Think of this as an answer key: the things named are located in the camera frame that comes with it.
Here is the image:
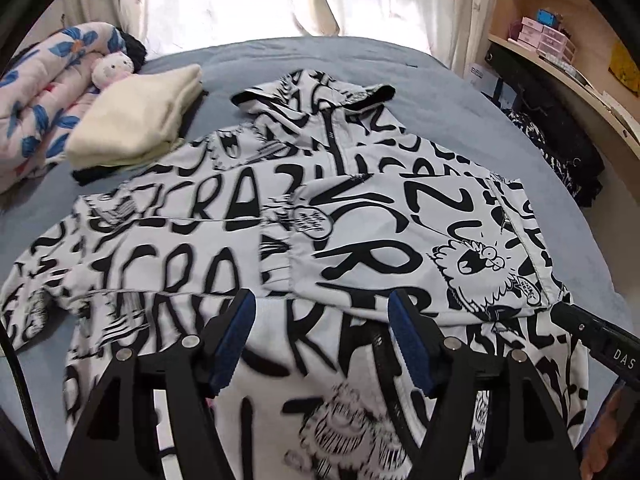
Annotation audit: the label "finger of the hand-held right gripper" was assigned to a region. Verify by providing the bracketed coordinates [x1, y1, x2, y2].
[550, 302, 608, 348]

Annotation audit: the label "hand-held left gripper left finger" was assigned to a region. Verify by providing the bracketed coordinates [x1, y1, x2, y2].
[60, 287, 258, 480]

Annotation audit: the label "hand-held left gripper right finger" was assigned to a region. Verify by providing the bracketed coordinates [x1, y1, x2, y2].
[387, 287, 583, 480]

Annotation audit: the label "black and white printed jacket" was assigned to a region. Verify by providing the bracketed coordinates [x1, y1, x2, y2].
[0, 70, 591, 480]

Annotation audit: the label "dark hanging clothes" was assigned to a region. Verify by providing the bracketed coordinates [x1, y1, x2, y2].
[482, 42, 606, 206]

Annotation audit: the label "person's right hand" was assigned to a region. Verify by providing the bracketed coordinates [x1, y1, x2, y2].
[582, 395, 633, 480]

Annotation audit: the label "black folded garment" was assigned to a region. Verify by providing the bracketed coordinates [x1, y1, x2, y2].
[72, 90, 211, 186]

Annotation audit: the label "wooden shelf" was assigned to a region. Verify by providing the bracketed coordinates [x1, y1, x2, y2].
[487, 0, 640, 161]

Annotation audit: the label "blue bed sheet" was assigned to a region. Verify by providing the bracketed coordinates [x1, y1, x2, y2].
[0, 35, 631, 461]

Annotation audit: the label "cream folded sweater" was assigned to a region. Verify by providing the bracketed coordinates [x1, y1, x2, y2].
[66, 64, 203, 170]

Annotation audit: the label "white carton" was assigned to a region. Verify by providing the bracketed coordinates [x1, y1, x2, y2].
[465, 57, 501, 93]

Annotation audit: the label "stack of pink boxes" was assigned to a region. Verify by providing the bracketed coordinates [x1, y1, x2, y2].
[509, 16, 576, 63]

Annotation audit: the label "white cat plush toy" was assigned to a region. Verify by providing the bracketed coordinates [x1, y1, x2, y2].
[91, 51, 136, 92]

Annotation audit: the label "floral quilt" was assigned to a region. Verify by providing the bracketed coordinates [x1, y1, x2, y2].
[0, 22, 146, 196]

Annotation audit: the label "dark cloth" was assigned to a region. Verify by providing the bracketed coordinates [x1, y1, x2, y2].
[119, 32, 149, 70]

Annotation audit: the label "white floral curtain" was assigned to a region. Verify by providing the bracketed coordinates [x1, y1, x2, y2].
[65, 0, 506, 68]

